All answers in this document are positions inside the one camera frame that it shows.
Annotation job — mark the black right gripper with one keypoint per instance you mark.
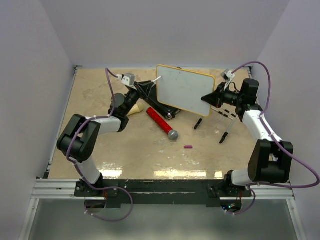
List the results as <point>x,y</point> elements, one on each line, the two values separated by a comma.
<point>216,98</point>

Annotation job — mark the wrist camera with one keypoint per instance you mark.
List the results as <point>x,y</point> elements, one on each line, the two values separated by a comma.
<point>227,75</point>
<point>127,79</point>

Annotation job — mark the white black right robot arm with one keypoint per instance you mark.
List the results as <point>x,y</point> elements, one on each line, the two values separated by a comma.
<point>268,163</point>

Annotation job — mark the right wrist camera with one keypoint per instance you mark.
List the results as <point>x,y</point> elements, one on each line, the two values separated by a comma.
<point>227,75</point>

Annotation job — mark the red glitter microphone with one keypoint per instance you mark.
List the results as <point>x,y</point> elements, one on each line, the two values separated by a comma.
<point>171,133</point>

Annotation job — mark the black whiteboard stand foot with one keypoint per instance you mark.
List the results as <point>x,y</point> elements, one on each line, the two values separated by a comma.
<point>198,123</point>

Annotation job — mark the black ribbed carrying case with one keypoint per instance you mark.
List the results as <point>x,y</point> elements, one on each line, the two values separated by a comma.
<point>168,112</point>

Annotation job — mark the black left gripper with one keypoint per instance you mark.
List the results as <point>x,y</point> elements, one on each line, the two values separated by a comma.
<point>146,87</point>

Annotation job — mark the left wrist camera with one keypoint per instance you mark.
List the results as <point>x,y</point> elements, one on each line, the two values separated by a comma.
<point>127,79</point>

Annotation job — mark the yellow framed whiteboard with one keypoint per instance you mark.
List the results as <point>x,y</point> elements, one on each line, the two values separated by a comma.
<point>183,89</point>

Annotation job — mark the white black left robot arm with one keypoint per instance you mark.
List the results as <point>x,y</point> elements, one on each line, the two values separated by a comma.
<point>78,139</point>

